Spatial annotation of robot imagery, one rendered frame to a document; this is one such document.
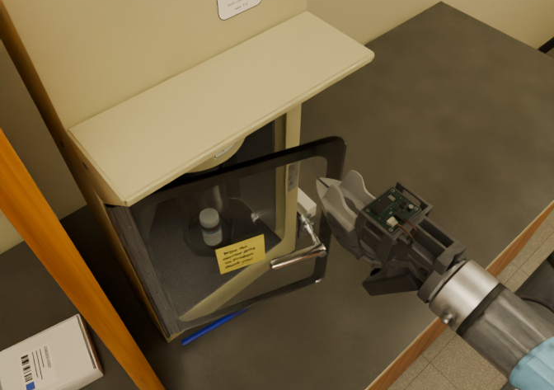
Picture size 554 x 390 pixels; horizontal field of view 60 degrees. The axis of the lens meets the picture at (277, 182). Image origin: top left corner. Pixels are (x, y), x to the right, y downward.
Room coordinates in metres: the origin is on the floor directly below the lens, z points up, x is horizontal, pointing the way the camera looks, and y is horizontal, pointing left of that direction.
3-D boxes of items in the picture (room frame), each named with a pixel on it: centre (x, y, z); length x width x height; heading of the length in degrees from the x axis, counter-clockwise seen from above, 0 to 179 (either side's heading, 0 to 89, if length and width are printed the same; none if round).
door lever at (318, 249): (0.38, -0.03, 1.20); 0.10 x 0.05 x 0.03; 111
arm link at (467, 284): (0.24, -0.21, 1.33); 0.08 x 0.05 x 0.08; 131
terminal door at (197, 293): (0.38, 0.05, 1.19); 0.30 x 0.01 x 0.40; 111
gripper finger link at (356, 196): (0.40, -0.10, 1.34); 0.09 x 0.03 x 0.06; 41
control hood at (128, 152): (0.39, 0.05, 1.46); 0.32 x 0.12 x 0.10; 131
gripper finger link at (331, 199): (0.37, -0.08, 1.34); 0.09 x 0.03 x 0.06; 41
